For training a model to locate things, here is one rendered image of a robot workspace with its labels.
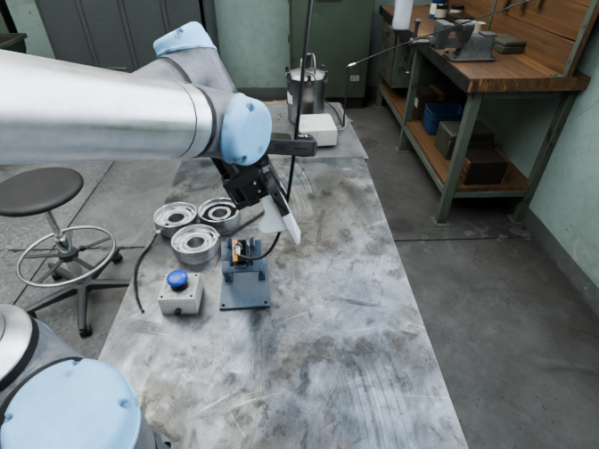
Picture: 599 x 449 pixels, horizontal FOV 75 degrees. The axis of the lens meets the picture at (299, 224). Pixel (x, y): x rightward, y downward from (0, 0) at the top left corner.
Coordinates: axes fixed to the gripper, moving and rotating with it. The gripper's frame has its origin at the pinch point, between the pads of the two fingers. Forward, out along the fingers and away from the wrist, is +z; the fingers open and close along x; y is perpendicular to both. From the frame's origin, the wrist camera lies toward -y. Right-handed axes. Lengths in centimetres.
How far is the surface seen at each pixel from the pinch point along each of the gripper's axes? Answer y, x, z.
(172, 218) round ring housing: 30.0, -30.4, 0.3
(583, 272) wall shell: -103, -66, 130
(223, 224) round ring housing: 18.1, -23.8, 5.2
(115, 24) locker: 78, -303, -62
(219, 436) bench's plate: 23.5, 24.0, 14.1
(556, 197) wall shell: -117, -98, 110
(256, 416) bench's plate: 18.1, 21.8, 16.0
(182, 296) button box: 26.1, -0.4, 3.9
